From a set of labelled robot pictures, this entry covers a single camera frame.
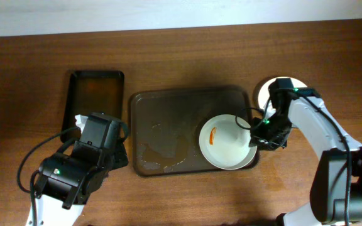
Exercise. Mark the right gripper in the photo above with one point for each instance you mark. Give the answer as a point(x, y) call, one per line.
point(268, 140)

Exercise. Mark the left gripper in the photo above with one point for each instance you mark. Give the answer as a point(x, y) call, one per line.
point(120, 154)

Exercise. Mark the white plate top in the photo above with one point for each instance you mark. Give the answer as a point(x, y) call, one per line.
point(263, 93)

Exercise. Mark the pale green plate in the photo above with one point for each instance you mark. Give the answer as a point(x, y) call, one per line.
point(224, 141)

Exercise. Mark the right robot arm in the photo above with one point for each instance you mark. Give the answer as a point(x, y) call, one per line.
point(336, 191)

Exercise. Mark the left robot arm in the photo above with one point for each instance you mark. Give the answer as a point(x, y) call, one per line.
point(61, 186)

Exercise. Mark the large brown serving tray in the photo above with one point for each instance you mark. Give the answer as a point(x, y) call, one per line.
point(165, 126)

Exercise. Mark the small black tray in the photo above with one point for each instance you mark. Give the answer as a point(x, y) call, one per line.
point(93, 91)

